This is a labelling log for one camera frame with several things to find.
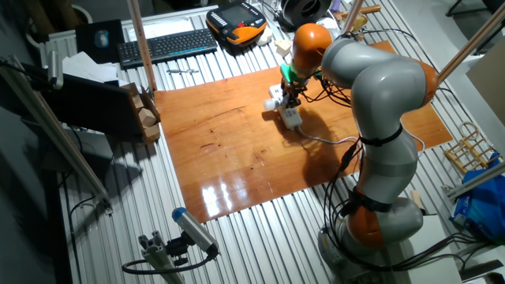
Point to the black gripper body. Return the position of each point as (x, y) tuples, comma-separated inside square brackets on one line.
[(294, 90)]

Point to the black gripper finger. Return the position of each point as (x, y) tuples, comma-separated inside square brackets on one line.
[(285, 100), (296, 103)]

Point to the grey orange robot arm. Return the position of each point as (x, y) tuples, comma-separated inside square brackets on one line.
[(378, 87)]

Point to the white power strip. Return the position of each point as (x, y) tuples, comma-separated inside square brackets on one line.
[(292, 116)]

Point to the small white box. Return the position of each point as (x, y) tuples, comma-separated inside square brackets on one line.
[(283, 47)]

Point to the white rounded object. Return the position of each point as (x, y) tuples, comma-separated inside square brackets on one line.
[(265, 37)]

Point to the black connector with blue light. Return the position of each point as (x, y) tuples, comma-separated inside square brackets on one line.
[(347, 158)]

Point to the black filament spool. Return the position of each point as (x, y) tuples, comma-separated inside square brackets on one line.
[(304, 12)]

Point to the brown wooden board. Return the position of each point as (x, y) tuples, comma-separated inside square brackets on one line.
[(221, 158)]

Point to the orange black teach pendant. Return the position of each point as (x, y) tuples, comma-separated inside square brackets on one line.
[(236, 19)]

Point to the wooden dowel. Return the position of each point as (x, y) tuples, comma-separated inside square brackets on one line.
[(363, 10)]

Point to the black keyboard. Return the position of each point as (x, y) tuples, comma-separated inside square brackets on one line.
[(165, 47)]

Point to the small wooden block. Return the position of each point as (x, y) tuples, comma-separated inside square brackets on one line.
[(138, 102), (152, 133), (417, 199), (147, 117)]

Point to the wooden rack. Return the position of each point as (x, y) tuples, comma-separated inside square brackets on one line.
[(469, 152)]

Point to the grey computer mouse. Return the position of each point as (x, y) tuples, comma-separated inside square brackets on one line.
[(101, 38)]

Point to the tan cardboard sheet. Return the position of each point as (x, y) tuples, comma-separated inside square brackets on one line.
[(489, 87)]

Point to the black panel box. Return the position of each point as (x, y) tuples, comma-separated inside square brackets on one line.
[(90, 106)]

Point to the white paper stack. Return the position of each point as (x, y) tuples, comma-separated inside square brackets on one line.
[(87, 69)]

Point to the black mouse pad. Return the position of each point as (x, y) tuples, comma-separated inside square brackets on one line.
[(84, 43)]

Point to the blue bag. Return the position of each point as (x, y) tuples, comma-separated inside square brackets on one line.
[(481, 205)]

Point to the tan upright frame pole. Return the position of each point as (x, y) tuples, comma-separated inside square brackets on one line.
[(469, 45), (352, 16), (142, 47)]

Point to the grey camera with blue end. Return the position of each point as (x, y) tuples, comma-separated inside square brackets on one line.
[(195, 230)]

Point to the grey aluminium frame strut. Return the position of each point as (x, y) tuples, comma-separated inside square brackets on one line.
[(51, 130), (477, 179)]

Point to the aluminium camera mount profile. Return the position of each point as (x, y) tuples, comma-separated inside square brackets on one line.
[(158, 256)]

